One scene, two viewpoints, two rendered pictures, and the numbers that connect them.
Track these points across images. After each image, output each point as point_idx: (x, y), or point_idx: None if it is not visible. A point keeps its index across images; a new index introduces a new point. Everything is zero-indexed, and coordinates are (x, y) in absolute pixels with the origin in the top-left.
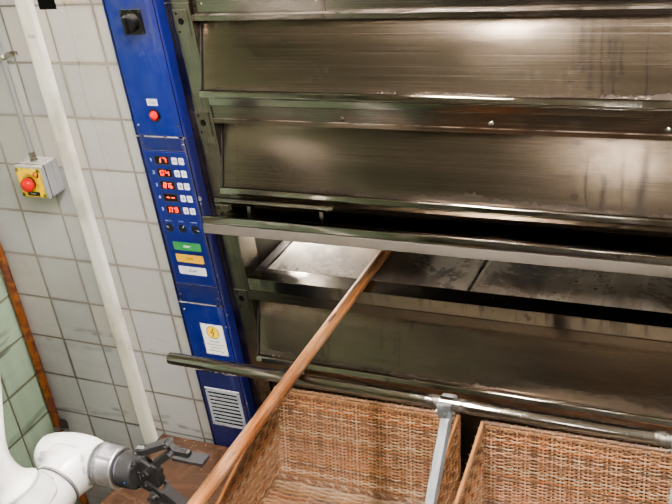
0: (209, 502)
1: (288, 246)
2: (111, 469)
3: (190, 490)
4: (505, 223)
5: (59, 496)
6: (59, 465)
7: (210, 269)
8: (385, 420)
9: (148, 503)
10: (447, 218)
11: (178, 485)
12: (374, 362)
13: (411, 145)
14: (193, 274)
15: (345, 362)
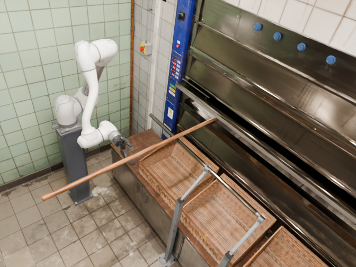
0: (150, 152)
1: None
2: (113, 138)
3: (148, 147)
4: None
5: (97, 138)
6: (101, 130)
7: (176, 95)
8: (201, 158)
9: (136, 144)
10: None
11: (146, 143)
12: (205, 142)
13: (240, 91)
14: (171, 94)
15: (198, 138)
